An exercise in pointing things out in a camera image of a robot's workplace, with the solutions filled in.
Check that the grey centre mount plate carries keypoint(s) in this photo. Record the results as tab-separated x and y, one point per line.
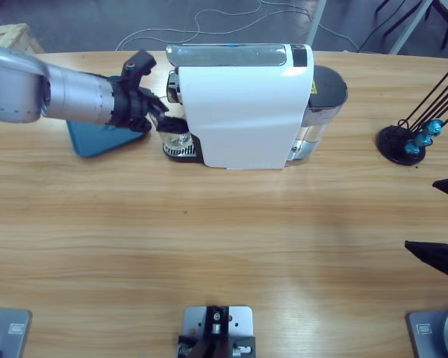
242	320

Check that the clear drinking glass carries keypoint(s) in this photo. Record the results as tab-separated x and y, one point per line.
177	141

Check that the light wooden crate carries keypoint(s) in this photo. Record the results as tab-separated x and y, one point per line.
11	33

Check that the teal plastic tray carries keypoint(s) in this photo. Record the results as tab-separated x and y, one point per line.
97	141

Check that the clear water tank black lid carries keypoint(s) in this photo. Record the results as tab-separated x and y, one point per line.
326	85

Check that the black capsule holder with rods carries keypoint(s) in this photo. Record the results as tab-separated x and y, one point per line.
390	145

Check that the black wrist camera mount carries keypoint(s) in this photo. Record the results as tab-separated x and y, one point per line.
140	63

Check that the white metal table leg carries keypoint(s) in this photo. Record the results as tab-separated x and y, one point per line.
315	26
410	33

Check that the arm grey base plate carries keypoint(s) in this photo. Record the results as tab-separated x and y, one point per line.
7	332
437	332

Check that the white capsule coffee machine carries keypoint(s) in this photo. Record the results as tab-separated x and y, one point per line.
242	112

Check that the chrome coffee machine lever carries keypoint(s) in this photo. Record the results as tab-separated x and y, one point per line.
227	55

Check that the blue coffee capsule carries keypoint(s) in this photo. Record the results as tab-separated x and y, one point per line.
433	128
411	149
423	140

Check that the black metal chair frame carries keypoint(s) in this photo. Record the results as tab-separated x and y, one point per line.
447	31

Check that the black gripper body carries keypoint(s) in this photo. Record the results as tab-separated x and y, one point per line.
128	108

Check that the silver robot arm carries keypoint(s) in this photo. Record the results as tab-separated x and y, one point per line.
67	97

